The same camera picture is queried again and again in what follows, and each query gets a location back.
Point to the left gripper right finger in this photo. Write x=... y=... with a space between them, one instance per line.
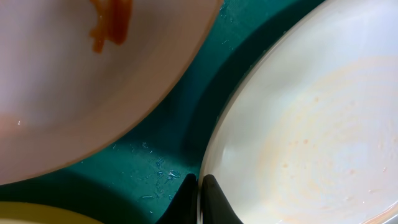
x=214 y=204

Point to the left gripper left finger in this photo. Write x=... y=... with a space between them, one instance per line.
x=183 y=207

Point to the white plate with brown smear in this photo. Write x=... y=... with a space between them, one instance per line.
x=310 y=135

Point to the white plate with red smear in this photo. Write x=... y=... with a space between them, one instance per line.
x=62 y=102

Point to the teal plastic tray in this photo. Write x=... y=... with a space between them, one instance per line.
x=135 y=179

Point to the yellow plate with smear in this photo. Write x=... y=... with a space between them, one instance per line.
x=30 y=213

